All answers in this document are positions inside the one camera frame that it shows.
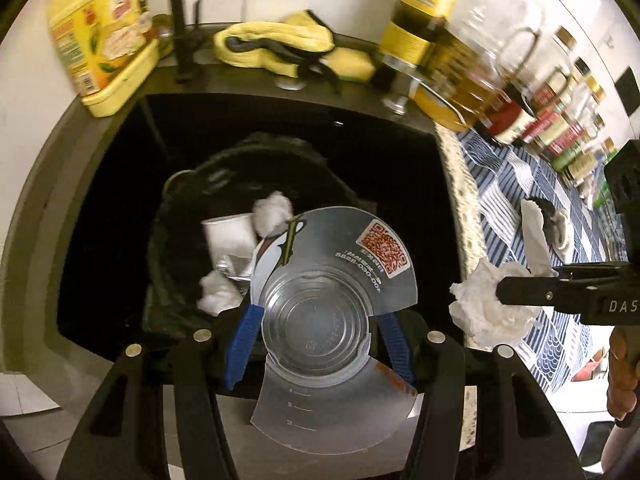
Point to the small gold cap bottle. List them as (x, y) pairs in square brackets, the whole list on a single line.
[(587, 161)]

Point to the beige paper cup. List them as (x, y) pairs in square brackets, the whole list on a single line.
[(230, 235)]

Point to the small black wall switch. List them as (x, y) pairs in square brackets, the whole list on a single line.
[(627, 89)]

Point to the yellow dish soap bottle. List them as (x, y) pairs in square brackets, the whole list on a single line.
[(108, 48)]

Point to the black kitchen faucet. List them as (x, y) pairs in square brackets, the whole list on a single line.
[(187, 41)]

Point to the blue patterned tablecloth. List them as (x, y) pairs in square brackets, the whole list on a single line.
[(558, 346)]

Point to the yellow black cleaning cloth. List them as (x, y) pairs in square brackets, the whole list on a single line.
[(295, 47)]

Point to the black sink basin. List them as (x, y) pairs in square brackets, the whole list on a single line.
[(138, 250)]

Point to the clear plastic cup lid packaging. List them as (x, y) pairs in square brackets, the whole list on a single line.
[(323, 279)]

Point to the white plastic bag trash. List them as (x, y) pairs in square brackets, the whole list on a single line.
[(499, 304)]

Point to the person right hand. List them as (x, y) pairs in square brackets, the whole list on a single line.
[(623, 376)]

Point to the black trash bag bin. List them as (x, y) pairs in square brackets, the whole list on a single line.
[(212, 218)]

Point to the red label sauce bottle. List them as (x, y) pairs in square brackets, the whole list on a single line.
[(546, 76)]

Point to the red label vinegar bottle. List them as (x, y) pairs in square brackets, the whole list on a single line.
[(578, 117)]

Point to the green label pepper oil bottle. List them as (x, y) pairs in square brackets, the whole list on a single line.
[(570, 159)]

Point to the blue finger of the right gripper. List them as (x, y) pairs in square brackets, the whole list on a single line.
[(121, 434), (483, 414)]

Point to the dark soy sauce jug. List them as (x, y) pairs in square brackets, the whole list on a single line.
[(516, 108)]

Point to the green capped oil bottle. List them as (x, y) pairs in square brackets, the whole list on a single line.
[(413, 27)]

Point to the white tissue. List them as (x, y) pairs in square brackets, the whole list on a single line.
[(271, 211)]

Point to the large cooking oil jug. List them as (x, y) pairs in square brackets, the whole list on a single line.
[(472, 61)]

